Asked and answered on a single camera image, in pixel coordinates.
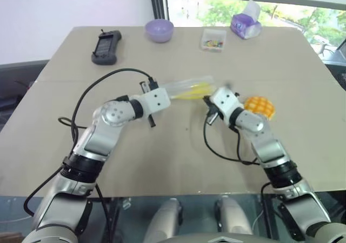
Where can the clear plastic bag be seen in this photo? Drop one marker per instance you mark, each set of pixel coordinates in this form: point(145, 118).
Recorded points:
point(186, 87)

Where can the clear box with coloured bits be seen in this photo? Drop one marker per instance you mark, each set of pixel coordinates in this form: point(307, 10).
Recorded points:
point(213, 40)

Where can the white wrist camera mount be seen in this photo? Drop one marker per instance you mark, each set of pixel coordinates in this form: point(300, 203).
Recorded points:
point(225, 98)
point(158, 100)

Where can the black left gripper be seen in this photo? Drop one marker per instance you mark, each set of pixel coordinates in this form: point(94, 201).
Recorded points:
point(151, 121)

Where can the silver rounded robot leg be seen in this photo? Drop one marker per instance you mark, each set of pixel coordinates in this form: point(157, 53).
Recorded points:
point(233, 218)
point(165, 218)

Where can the black sofa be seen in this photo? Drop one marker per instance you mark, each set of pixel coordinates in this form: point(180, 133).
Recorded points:
point(19, 86)

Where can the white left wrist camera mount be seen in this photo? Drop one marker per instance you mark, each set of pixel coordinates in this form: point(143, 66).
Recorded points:
point(158, 100)

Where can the grey robot torso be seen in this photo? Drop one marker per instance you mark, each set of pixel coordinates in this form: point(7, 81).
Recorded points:
point(219, 239)

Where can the purple plastic bowl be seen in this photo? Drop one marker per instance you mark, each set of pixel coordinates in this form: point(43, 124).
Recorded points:
point(159, 30)

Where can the orange waffle bread snack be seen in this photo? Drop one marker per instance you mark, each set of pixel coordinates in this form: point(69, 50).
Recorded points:
point(260, 108)

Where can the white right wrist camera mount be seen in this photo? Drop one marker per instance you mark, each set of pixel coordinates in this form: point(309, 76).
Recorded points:
point(225, 98)

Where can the purple tissue pack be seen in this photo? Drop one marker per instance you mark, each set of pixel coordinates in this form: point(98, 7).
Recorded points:
point(244, 24)

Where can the black handheld controller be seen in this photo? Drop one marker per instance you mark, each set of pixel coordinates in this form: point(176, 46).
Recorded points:
point(106, 47)

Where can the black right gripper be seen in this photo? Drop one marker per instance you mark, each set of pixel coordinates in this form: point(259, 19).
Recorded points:
point(210, 104)

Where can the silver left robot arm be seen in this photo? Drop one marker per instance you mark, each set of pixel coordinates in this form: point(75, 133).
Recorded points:
point(97, 137)

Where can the black chair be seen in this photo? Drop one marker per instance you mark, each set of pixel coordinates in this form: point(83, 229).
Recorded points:
point(338, 67)

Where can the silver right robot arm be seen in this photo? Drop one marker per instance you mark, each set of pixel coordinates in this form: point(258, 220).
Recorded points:
point(270, 148)

